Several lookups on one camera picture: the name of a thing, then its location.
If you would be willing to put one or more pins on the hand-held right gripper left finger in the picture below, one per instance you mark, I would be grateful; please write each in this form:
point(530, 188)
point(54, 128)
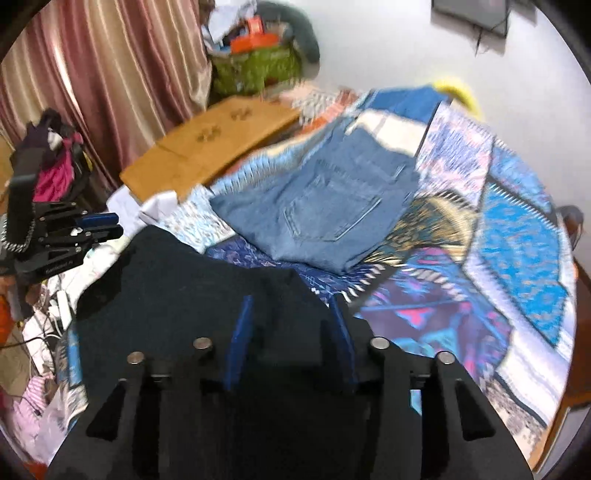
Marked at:
point(240, 339)

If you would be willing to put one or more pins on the black pants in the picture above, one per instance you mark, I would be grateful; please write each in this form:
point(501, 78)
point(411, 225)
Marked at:
point(184, 277)

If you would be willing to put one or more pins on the blue denim jeans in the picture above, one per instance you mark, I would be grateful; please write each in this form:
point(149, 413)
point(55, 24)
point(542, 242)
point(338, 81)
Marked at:
point(332, 198)

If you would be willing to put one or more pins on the white crumpled paper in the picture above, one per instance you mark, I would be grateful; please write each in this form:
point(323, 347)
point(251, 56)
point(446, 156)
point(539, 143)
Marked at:
point(152, 207)

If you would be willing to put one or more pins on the wall television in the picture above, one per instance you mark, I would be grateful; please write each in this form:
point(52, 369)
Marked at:
point(471, 11)

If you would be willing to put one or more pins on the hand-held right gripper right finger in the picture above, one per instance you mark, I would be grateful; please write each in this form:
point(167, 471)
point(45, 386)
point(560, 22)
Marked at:
point(344, 341)

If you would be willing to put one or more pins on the flat brown cardboard box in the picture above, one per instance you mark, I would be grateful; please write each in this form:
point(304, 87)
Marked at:
point(207, 143)

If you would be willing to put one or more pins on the orange plastic toy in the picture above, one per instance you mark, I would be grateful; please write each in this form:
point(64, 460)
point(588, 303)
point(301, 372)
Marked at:
point(247, 37)

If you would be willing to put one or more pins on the pile of dark pink clothes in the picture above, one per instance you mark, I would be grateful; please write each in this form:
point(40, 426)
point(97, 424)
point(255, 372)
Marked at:
point(53, 175)

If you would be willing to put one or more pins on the yellow plastic object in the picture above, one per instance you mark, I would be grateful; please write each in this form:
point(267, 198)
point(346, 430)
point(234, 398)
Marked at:
point(461, 90)

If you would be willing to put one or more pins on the printed patchwork blanket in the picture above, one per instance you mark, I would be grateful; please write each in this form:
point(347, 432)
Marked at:
point(512, 221)

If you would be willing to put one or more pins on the green bag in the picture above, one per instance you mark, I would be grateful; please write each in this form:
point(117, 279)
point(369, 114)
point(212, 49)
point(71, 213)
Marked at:
point(254, 69)

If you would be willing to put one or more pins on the pink striped curtain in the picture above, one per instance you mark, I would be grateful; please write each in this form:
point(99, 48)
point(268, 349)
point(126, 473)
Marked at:
point(101, 69)

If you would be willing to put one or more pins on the pink striped cloth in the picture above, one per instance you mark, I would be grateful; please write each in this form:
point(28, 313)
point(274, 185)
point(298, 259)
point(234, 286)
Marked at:
point(37, 406)

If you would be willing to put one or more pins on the grey pillow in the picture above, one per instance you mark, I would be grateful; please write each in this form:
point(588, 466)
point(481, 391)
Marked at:
point(302, 37)

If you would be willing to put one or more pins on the white power strip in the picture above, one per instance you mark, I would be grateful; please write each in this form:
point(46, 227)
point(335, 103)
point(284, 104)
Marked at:
point(60, 314)

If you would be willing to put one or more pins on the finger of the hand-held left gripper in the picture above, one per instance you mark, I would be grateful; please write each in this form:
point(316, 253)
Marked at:
point(99, 219)
point(104, 234)

